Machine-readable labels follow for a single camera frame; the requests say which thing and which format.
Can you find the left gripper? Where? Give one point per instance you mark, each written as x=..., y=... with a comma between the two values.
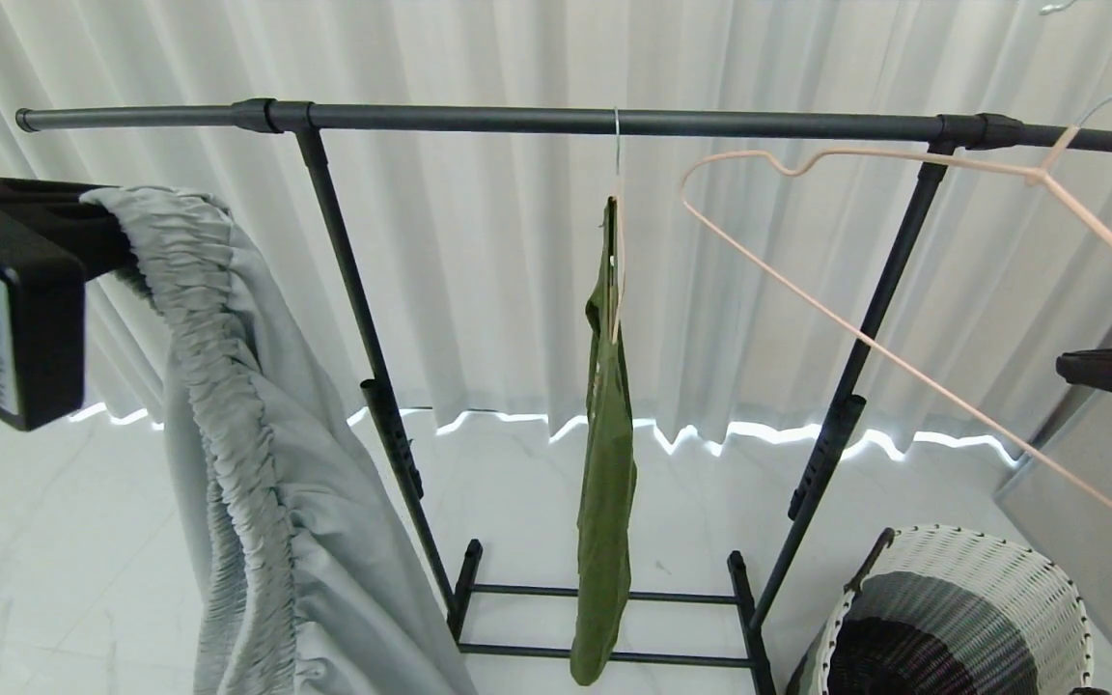
x=35, y=328

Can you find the pale grey shorts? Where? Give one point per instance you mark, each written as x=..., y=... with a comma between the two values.
x=305, y=483

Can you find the pink clothes hanger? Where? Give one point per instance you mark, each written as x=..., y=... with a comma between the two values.
x=619, y=251
x=807, y=301

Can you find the green printed shirt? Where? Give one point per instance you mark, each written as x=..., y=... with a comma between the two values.
x=606, y=502

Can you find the black clothes rack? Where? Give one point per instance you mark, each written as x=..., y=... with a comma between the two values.
x=517, y=121

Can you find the white laundry basket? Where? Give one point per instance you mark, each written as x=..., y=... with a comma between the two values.
x=1000, y=579

